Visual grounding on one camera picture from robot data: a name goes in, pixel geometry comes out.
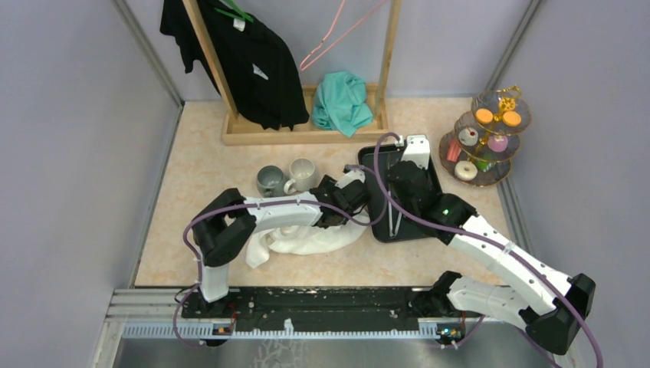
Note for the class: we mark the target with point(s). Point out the green cake slice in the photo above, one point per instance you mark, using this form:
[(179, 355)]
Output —
[(485, 166)]

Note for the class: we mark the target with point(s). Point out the wooden clothes rack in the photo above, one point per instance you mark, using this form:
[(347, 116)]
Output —
[(239, 131)]

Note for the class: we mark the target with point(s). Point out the orange macaron on stand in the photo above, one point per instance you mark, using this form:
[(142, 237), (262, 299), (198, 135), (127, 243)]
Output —
[(511, 118)]

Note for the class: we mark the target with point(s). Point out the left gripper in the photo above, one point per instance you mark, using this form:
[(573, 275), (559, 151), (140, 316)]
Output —
[(329, 183)]

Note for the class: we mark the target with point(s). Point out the teal cloth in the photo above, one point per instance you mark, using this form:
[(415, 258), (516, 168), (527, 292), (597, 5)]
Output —
[(340, 104)]

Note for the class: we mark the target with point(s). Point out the green hanger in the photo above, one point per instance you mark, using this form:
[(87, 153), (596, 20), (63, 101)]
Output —
[(229, 8)]

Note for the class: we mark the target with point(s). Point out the white towel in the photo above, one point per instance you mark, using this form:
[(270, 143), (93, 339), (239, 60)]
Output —
[(300, 240)]

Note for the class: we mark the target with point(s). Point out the black t-shirt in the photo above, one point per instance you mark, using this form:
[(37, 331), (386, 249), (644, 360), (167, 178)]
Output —
[(259, 68)]

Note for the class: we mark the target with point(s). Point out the red cake slice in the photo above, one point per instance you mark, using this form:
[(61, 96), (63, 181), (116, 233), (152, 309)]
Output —
[(453, 151)]

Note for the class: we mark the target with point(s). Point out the black baking tray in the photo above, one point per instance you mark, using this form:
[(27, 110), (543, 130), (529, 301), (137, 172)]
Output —
[(409, 230)]

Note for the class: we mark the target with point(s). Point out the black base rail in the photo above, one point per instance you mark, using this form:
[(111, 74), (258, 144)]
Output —
[(321, 310)]

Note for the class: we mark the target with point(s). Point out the orange biscuit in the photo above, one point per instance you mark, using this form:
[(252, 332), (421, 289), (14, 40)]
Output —
[(484, 116)]

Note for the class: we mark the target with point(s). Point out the white glazed donut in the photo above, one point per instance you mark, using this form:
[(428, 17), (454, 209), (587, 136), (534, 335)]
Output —
[(465, 171)]

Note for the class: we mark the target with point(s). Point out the three-tier glass stand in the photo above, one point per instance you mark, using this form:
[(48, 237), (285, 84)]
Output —
[(498, 102)]

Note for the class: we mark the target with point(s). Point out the metal tongs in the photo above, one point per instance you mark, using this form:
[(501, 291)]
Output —
[(394, 217)]

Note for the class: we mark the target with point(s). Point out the grey-blue ceramic mug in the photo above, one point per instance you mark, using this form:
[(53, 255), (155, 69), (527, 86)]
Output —
[(270, 181)]

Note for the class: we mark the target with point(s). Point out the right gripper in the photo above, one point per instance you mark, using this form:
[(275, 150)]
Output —
[(426, 173)]

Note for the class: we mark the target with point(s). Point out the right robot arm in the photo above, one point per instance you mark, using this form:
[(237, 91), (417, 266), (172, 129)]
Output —
[(543, 302)]

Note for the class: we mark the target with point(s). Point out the pink cupcake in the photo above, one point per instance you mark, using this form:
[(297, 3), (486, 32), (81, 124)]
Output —
[(498, 143)]

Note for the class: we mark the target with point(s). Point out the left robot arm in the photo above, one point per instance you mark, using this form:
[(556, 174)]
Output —
[(221, 230)]

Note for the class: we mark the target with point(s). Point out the white speckled mug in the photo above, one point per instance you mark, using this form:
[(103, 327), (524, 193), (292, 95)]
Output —
[(303, 176)]

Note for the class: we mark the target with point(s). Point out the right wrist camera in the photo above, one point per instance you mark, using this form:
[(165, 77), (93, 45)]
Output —
[(415, 149)]

